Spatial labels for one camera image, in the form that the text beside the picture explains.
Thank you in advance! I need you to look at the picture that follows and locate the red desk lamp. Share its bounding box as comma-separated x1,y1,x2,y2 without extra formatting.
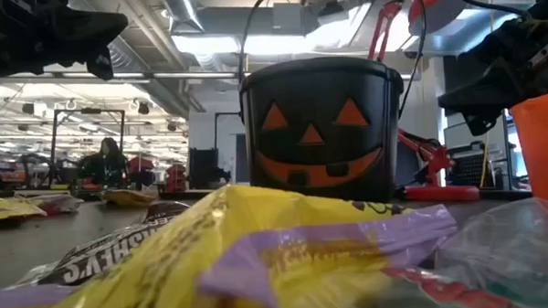
365,0,482,206

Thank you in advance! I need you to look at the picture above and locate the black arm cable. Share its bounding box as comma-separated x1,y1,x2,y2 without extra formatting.
450,0,532,20

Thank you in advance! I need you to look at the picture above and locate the yellow hanging cable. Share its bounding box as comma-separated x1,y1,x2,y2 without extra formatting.
477,132,493,189

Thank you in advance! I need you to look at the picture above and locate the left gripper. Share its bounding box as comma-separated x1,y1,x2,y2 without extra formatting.
0,0,132,97

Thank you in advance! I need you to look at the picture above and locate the black cabinet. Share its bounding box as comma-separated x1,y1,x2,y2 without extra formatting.
187,145,233,190

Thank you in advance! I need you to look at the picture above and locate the computer monitor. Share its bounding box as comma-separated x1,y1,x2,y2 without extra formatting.
505,111,532,193

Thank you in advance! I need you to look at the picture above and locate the brown Hershey's chocolate bar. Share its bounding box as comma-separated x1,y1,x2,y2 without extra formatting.
10,200,195,289

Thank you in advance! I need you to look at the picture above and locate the green clear-wrapped candy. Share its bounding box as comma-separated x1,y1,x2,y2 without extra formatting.
380,196,548,308

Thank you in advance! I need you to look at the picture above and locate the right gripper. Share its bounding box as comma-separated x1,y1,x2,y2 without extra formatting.
435,0,548,138

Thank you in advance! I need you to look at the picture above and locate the person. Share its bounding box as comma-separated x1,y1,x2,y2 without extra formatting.
78,135,131,190

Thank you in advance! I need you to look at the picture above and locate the red tool cart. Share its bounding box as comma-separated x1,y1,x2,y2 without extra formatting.
163,164,189,194
127,155,157,174

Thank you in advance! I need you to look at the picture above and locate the purple yellow candy packet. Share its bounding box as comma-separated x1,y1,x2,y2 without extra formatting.
194,203,462,308
99,186,161,210

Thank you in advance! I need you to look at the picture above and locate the orange jack-o-lantern bucket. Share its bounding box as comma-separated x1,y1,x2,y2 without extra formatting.
508,90,548,209

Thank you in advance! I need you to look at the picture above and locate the red clear-wrapped candy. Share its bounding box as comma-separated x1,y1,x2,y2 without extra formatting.
26,193,85,217

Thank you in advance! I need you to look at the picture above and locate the black gantry stand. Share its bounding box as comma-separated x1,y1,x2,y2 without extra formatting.
212,111,245,185
47,106,129,190

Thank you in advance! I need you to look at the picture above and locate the black perforated computer case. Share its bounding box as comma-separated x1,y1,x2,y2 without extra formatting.
447,141,489,188

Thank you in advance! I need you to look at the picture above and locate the black jack-o-lantern bucket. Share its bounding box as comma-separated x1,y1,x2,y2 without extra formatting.
235,0,435,208

